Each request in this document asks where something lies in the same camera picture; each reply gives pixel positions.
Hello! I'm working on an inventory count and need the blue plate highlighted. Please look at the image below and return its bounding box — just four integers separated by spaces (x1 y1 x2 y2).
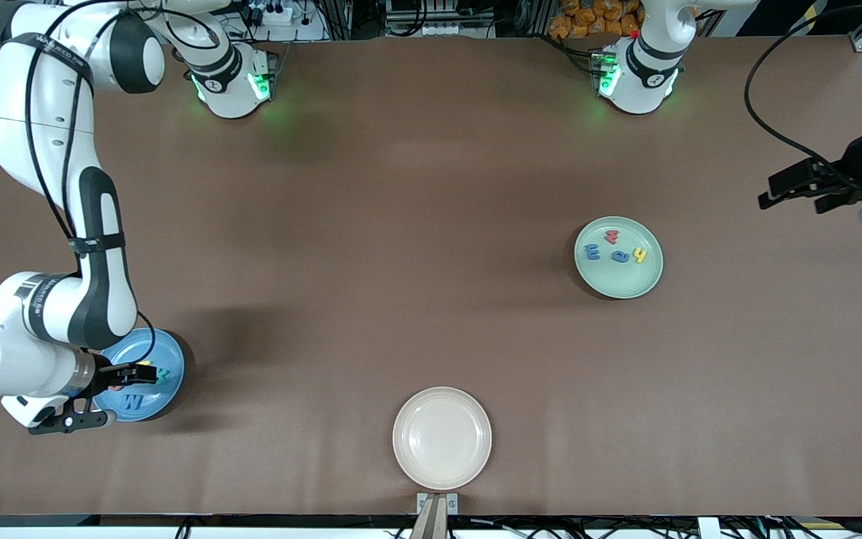
94 327 186 423

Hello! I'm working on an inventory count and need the green plate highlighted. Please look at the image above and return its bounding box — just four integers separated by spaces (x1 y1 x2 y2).
574 216 664 300

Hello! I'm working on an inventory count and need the beige plate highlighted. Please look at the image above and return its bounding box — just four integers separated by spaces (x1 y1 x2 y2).
392 386 493 492

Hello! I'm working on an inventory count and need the brown table cover sheet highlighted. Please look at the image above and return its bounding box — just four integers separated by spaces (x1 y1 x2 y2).
0 34 862 519

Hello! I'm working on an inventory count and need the bag of orange items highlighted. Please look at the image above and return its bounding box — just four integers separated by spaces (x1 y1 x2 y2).
548 0 645 40

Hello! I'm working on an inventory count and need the white power strip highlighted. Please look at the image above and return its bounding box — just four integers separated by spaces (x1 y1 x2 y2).
246 2 295 28

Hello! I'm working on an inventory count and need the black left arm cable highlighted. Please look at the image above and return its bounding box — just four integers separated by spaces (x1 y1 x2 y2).
745 0 862 194

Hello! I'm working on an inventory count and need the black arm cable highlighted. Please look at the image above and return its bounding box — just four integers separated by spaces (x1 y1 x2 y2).
23 0 158 366
745 0 862 194

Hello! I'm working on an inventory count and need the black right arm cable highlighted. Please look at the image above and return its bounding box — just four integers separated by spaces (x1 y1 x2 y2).
23 0 158 366

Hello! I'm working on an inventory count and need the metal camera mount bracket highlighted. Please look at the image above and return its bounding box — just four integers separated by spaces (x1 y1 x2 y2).
416 492 459 539

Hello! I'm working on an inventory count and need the grey electronics box with cables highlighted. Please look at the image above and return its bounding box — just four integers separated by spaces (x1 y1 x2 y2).
385 0 503 40

